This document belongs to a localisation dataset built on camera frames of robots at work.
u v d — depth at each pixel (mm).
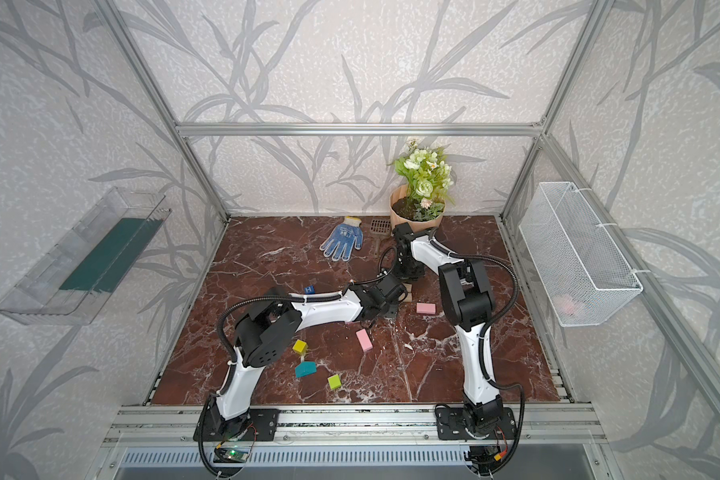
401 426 751
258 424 737
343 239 1120
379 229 1150
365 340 868
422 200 997
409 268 880
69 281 634
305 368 825
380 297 737
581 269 617
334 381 806
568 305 723
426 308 940
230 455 707
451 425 732
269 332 517
